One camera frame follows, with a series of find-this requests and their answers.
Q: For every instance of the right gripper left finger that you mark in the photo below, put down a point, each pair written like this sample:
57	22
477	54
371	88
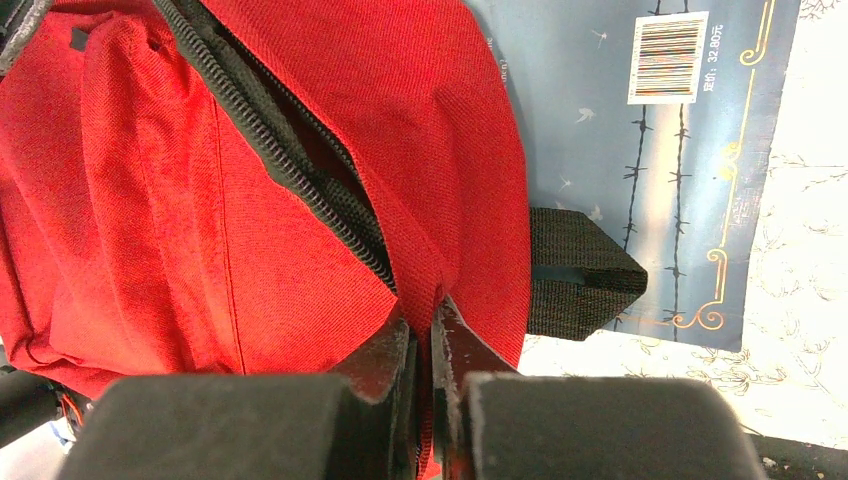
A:
375	434

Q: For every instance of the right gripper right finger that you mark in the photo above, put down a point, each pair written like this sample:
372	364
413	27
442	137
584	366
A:
456	351

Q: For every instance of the red backpack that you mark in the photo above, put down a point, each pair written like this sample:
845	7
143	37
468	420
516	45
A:
206	206

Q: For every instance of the dark blue book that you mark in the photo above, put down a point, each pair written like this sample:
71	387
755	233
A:
655	119

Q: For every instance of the floral table mat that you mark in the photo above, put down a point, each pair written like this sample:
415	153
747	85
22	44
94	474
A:
789	380

